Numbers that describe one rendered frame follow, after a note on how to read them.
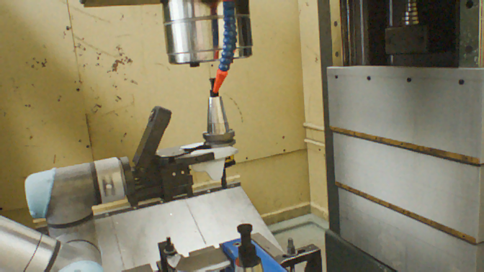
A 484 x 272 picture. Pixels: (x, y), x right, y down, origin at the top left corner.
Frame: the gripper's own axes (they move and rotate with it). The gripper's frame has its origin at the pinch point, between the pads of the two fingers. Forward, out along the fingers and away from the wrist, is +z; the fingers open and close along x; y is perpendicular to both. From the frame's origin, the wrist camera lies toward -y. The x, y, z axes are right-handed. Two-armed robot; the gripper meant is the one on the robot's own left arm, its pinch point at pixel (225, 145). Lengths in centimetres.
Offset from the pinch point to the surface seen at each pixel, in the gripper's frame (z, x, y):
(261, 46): 60, -100, -18
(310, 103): 81, -94, 12
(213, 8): -2.5, 7.9, -24.8
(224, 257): -11.3, 24.8, 9.0
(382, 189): 41.7, -3.0, 19.9
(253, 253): -13.9, 41.1, 0.3
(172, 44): -8.6, 2.5, -20.0
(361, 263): 44, -15, 47
